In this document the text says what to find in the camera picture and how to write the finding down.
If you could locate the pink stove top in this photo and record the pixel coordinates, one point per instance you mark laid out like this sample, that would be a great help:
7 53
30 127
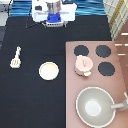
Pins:
106 73

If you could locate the cream slotted spatula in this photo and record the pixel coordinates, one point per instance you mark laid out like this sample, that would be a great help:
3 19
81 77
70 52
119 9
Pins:
16 62

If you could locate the pink pot lid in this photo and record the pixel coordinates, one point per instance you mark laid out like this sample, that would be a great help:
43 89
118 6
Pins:
83 63

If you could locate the blue white robot base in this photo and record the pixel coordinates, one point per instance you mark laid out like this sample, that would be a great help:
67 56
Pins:
54 20

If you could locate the black table mat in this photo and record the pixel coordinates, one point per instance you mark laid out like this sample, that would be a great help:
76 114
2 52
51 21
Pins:
27 100

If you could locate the cream round plate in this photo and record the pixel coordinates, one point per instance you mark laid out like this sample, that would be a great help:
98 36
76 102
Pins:
48 71

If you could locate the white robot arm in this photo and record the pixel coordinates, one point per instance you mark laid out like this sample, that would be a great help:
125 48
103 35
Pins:
53 11

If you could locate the large grey wok pan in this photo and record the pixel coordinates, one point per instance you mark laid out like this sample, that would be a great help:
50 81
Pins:
96 107

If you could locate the pink pot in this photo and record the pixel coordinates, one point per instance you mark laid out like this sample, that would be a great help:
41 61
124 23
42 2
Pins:
82 73

